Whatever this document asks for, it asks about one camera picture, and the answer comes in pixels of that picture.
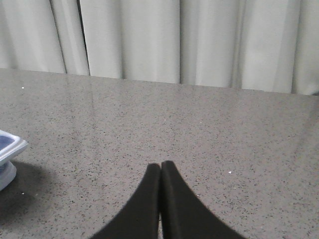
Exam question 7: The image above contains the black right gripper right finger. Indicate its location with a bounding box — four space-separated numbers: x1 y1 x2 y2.
160 161 243 239

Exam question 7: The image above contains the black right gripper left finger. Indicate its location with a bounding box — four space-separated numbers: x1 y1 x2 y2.
92 163 160 239

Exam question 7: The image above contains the pale grey-green curtain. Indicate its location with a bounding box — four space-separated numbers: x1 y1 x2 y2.
0 0 319 95

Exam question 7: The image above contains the light blue slipper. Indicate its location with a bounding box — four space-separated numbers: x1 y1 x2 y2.
0 130 28 191

